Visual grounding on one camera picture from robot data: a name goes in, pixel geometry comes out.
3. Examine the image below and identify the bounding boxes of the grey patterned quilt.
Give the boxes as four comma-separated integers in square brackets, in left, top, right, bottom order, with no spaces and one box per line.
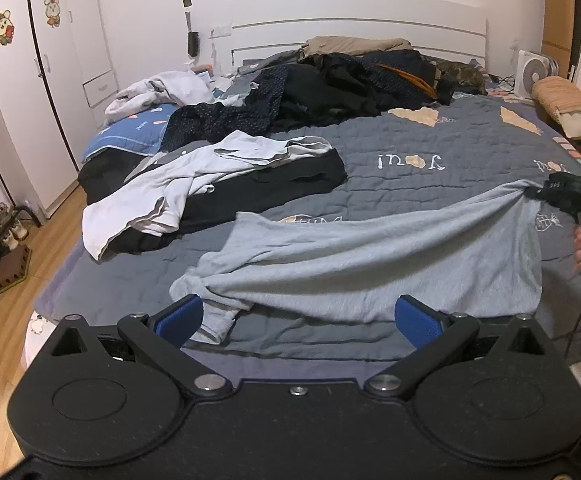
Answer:
[33,92,581,376]

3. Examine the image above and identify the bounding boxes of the blue pillow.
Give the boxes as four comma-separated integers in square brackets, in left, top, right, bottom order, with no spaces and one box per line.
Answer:
[83,104,181,161]

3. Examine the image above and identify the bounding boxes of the tabby cat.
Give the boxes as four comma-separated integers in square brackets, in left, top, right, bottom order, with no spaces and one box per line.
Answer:
[435,59,489,96]

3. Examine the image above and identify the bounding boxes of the tan knitted pillow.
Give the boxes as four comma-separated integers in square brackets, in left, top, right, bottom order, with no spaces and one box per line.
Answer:
[531,76,581,142]

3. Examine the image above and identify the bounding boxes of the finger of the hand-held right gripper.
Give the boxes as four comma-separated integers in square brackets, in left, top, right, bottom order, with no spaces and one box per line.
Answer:
[535,172,557,205]

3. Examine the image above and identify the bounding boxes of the white crumpled hoodie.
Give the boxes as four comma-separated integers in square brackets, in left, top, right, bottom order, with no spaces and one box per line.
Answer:
[104,70,216,123]

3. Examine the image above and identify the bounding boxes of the mouse sticker with red patch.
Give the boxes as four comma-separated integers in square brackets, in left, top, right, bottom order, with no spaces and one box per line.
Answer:
[0,9,16,45]

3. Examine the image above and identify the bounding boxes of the brown hexagon mat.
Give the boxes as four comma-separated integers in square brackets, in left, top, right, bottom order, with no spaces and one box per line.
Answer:
[0,246,32,293]

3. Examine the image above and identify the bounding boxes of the navy dotted garment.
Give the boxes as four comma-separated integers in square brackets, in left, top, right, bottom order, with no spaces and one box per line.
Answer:
[160,67,291,153]

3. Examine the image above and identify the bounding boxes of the white t-shirt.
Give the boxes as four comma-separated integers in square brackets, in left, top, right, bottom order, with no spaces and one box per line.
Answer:
[81,130,334,262]

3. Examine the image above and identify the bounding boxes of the white wardrobe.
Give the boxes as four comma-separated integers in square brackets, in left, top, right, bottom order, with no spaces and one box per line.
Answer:
[0,0,118,211]

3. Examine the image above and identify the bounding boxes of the orange strap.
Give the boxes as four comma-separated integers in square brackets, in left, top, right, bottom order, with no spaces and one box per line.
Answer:
[381,62,432,97]

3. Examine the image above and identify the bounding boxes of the black garment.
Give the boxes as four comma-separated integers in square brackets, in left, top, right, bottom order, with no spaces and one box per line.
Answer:
[78,150,347,255]

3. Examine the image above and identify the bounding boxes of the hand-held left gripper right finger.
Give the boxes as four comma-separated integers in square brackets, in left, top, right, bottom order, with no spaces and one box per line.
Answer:
[364,294,559,397]

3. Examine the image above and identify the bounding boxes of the white printed bed sheet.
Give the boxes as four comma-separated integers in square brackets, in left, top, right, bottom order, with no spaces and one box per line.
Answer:
[23,310,58,361]

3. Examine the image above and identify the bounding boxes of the beige garment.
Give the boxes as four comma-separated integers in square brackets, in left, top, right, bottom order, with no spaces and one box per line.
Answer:
[298,36,411,61]

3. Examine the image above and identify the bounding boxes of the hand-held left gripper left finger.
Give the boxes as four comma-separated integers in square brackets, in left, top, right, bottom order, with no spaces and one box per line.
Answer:
[48,294,234,398]

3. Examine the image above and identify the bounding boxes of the pile of black clothes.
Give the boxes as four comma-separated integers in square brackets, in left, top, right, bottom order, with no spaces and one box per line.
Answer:
[270,50,441,128]

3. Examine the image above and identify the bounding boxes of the beige boots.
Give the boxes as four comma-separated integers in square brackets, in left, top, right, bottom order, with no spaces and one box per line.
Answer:
[0,203,27,251]

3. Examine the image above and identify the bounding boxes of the brown cardboard board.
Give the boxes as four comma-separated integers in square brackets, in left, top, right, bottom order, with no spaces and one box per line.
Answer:
[543,0,576,81]

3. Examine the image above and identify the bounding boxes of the white box fan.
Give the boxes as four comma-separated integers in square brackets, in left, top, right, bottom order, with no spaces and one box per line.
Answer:
[517,50,557,98]

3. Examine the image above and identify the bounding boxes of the grey t-shirt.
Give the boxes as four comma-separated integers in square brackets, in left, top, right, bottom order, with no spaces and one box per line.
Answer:
[169,179,546,345]

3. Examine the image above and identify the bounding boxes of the white headboard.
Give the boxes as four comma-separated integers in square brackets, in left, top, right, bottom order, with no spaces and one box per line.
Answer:
[230,0,489,68]

